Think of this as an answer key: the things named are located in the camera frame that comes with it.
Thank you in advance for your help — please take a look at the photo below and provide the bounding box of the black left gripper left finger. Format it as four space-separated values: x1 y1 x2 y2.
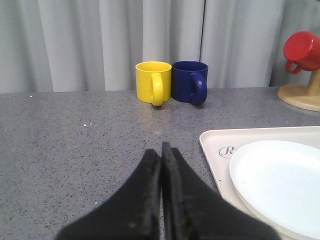
56 149 161 240

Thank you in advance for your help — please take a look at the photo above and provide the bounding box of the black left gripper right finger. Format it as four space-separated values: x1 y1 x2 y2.
161 142 280 240

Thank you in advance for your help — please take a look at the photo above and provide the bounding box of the white round plate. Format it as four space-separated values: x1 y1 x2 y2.
229 140 320 240

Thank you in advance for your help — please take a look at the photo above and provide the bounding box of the beige rabbit serving tray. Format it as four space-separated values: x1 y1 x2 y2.
199 126 320 240

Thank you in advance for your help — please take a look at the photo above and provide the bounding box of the dark blue mug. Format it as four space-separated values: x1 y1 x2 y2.
171 61 209 105

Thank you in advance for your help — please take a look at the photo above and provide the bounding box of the yellow mug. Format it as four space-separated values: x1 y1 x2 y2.
135 61 172 107

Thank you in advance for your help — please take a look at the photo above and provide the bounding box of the wooden mug tree stand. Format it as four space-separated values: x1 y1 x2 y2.
277 69 320 112

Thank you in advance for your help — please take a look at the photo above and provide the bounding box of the grey pleated curtain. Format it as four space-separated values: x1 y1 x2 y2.
0 0 320 93

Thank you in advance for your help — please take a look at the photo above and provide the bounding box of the red ribbed mug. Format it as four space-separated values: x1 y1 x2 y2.
283 31 320 74

